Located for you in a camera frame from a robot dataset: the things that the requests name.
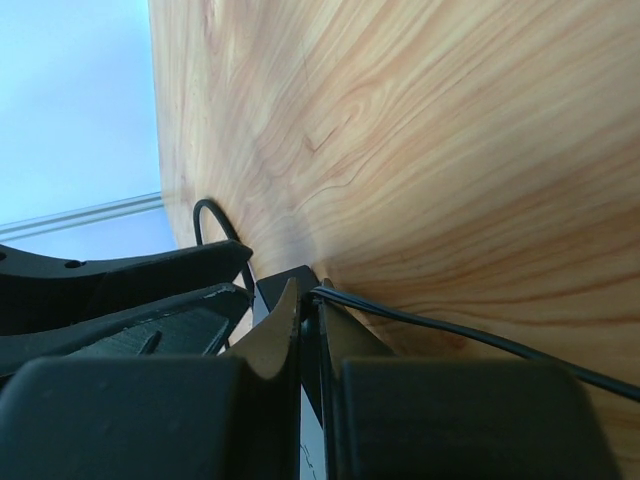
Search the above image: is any thin black power cable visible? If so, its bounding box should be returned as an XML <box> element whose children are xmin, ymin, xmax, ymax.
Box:
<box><xmin>307</xmin><ymin>285</ymin><xmax>640</xmax><ymax>404</ymax></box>

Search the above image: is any left aluminium frame post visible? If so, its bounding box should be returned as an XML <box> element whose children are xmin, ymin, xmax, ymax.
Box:
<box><xmin>1</xmin><ymin>192</ymin><xmax>164</xmax><ymax>243</ymax></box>

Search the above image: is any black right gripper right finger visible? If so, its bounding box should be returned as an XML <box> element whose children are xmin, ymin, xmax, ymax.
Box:
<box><xmin>317</xmin><ymin>285</ymin><xmax>639</xmax><ymax>479</ymax></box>

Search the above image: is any thick black ethernet cable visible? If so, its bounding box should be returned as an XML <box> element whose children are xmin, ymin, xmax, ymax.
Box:
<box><xmin>193</xmin><ymin>198</ymin><xmax>259</xmax><ymax>306</ymax></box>

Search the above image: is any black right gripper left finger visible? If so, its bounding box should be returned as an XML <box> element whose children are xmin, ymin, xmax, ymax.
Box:
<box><xmin>1</xmin><ymin>280</ymin><xmax>300</xmax><ymax>479</ymax></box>

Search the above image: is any black network switch box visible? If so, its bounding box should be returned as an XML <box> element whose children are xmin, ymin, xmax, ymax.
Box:
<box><xmin>252</xmin><ymin>264</ymin><xmax>329</xmax><ymax>480</ymax></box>

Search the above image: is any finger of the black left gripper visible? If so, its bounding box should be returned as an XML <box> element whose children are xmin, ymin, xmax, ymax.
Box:
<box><xmin>1</xmin><ymin>240</ymin><xmax>252</xmax><ymax>320</ymax></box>
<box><xmin>1</xmin><ymin>283</ymin><xmax>253</xmax><ymax>378</ymax></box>

